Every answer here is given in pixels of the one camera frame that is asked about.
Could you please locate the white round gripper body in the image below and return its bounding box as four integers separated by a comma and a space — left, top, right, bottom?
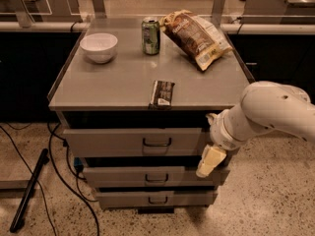
210, 106, 249, 150

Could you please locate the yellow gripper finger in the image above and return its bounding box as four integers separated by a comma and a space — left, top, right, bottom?
196, 145, 226, 178
206, 113, 217, 125

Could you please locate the grey top drawer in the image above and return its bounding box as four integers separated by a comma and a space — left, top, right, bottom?
64, 128, 209, 157

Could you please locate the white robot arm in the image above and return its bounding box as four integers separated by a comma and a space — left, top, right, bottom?
196, 81, 315, 178

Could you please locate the grey drawer cabinet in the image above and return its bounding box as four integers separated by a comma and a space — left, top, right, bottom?
46, 16, 257, 214

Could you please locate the grey bottom drawer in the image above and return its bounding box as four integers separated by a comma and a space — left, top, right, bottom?
95, 190, 218, 209

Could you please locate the dark snack bar wrapper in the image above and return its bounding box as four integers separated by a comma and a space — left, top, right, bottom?
149, 81, 175, 109

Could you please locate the brown chip bag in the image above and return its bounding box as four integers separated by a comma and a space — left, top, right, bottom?
159, 10, 232, 71

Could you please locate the green soda can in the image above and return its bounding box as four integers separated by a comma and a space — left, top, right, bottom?
142, 17, 160, 55

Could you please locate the grey desk right background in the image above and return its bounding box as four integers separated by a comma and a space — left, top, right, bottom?
241, 0, 315, 25

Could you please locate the grey desk background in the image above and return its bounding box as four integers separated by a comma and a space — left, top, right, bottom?
0, 0, 82, 23
241, 0, 315, 25

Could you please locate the white bowl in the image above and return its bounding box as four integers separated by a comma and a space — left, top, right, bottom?
80, 33, 118, 64

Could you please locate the black bar on floor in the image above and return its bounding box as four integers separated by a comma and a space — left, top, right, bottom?
10, 148, 49, 233

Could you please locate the grey desk left background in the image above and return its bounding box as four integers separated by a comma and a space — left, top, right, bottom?
0, 0, 82, 23

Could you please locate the thin black floor cable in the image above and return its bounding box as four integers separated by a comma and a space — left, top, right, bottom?
0, 124, 58, 236

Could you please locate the white rail barrier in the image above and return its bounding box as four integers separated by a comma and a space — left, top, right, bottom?
0, 22, 315, 35

